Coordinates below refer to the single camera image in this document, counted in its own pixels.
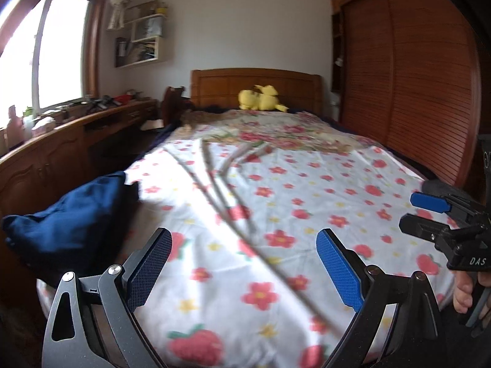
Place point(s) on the strawberry print bed sheet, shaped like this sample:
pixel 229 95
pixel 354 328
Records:
pixel 268 199

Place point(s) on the floral quilt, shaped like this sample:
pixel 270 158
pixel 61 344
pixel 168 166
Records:
pixel 287 126

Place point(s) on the pink bottle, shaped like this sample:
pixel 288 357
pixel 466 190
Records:
pixel 14 128

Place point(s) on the black binders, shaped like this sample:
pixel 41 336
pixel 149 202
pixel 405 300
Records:
pixel 121 51

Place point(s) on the dark grey garment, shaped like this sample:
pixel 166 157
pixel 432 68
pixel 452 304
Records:
pixel 437 187

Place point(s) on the black gadgets on desk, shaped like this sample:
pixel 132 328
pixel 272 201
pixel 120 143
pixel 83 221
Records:
pixel 100 104

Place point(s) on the white paper bag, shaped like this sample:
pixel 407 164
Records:
pixel 147 28

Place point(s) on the red bowl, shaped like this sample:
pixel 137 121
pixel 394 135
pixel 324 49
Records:
pixel 123 98

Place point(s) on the wooden louvred wardrobe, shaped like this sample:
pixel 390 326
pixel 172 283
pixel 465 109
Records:
pixel 414 84

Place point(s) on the wooden chair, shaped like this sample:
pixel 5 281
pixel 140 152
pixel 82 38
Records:
pixel 172 99

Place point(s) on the wood framed window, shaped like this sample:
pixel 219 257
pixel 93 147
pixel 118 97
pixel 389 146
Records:
pixel 61 46

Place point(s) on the navy blue blazer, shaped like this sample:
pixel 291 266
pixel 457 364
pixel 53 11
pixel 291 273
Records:
pixel 69 222

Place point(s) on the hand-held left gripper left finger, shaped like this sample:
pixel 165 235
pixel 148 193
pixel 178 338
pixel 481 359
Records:
pixel 149 264

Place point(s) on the wooden bed headboard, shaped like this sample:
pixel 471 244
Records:
pixel 222 88

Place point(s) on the wooden desk cabinet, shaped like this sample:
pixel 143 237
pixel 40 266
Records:
pixel 38 161

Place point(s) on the white wall shelf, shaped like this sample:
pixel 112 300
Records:
pixel 163 46

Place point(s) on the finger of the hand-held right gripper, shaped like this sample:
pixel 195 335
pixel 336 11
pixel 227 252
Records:
pixel 429 201
pixel 422 229

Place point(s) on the pink tissue box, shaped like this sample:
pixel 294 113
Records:
pixel 43 125

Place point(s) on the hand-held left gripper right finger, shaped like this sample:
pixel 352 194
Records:
pixel 339 272

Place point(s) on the white paper sheet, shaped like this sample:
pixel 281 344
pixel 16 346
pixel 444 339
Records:
pixel 151 125

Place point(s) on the yellow plush toy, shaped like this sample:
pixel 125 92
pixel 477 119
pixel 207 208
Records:
pixel 257 101

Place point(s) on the person's right hand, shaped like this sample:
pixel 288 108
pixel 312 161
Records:
pixel 462 291

